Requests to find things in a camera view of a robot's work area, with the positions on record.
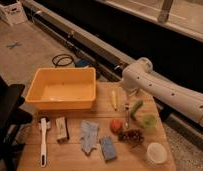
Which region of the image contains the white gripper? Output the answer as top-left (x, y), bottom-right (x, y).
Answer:
top-left (121, 82), bottom-right (139, 98)

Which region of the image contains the small yellow banana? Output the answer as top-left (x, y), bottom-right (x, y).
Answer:
top-left (111, 90), bottom-right (117, 111)

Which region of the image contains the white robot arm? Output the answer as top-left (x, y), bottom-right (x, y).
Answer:
top-left (121, 57), bottom-right (203, 127)

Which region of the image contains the yellow plastic tray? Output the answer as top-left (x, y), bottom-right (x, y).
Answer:
top-left (26, 67), bottom-right (96, 110)

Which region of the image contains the green cucumber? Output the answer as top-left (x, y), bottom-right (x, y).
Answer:
top-left (130, 100), bottom-right (143, 121)

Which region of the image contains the green plastic cup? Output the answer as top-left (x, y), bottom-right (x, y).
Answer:
top-left (142, 114), bottom-right (157, 129)

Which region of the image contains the red orange fruit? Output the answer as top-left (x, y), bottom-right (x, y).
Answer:
top-left (110, 119), bottom-right (123, 134)

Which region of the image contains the bunch of dark grapes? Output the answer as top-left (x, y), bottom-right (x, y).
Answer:
top-left (118, 129), bottom-right (144, 143)

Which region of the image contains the blue round object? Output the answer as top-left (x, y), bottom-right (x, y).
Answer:
top-left (75, 59), bottom-right (90, 67)

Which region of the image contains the light blue cloth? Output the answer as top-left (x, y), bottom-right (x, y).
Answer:
top-left (80, 120), bottom-right (99, 155)

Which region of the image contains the blue sponge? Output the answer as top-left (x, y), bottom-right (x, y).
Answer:
top-left (99, 137), bottom-right (117, 161)

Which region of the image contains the white bowl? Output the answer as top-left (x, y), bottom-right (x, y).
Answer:
top-left (146, 142), bottom-right (167, 164)

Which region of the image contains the small cardboard box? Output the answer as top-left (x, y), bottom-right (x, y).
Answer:
top-left (56, 117), bottom-right (69, 143)

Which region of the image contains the white dish brush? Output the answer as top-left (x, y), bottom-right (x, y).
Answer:
top-left (39, 117), bottom-right (50, 167)

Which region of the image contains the black chair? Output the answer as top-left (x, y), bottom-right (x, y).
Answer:
top-left (0, 75), bottom-right (33, 171)

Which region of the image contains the white storage box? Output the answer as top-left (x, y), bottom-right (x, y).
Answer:
top-left (0, 1), bottom-right (27, 26)

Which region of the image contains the black coiled cable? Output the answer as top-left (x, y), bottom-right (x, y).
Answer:
top-left (51, 53), bottom-right (76, 68)

